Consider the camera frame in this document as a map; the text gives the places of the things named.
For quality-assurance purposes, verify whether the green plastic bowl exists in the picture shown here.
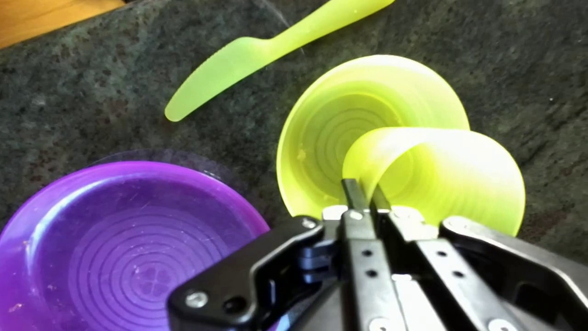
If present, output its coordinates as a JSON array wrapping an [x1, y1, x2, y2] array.
[[273, 53, 472, 222]]

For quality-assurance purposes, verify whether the purple plastic plate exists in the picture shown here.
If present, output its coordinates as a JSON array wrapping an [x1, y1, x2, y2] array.
[[0, 159, 272, 331]]

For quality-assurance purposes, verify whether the yellow plastic cup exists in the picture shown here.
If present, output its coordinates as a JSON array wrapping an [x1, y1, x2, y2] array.
[[340, 125, 527, 239]]

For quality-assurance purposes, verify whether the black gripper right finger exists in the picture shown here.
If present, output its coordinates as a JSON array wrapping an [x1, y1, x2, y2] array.
[[369, 183, 588, 331]]

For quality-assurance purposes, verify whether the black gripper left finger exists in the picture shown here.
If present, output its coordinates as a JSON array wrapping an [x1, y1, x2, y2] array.
[[165, 176, 409, 331]]

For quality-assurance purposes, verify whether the green plastic spoon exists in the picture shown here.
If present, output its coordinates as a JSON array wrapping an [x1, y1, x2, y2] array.
[[163, 0, 397, 123]]

